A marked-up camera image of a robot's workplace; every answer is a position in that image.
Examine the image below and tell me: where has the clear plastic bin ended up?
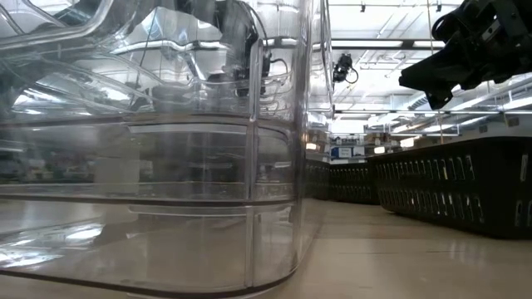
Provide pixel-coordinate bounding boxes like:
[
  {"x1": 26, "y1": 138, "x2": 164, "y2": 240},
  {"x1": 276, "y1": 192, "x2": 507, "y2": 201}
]
[
  {"x1": 0, "y1": 0, "x2": 334, "y2": 203},
  {"x1": 0, "y1": 0, "x2": 300, "y2": 115},
  {"x1": 0, "y1": 0, "x2": 325, "y2": 298}
]

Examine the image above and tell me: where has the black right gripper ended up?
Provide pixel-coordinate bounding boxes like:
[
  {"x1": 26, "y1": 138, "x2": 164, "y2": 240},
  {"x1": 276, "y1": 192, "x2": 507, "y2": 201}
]
[{"x1": 399, "y1": 0, "x2": 532, "y2": 110}]

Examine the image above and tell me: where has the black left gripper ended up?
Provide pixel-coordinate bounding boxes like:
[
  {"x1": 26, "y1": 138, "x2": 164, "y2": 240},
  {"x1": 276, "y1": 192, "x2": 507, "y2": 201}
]
[{"x1": 226, "y1": 0, "x2": 271, "y2": 99}]

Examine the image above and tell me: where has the blue and white sign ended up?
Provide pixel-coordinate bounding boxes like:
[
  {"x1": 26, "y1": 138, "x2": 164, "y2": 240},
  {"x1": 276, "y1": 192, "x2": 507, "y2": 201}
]
[{"x1": 330, "y1": 145, "x2": 354, "y2": 159}]

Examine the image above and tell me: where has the black overhead camera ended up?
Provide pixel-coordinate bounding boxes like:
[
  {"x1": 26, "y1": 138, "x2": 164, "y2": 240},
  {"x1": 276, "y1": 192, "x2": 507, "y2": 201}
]
[{"x1": 332, "y1": 52, "x2": 359, "y2": 84}]

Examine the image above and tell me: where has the black perforated basket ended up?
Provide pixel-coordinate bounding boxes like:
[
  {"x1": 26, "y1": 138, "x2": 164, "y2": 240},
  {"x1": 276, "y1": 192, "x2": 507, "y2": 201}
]
[
  {"x1": 367, "y1": 135, "x2": 532, "y2": 240},
  {"x1": 305, "y1": 160, "x2": 380, "y2": 205}
]

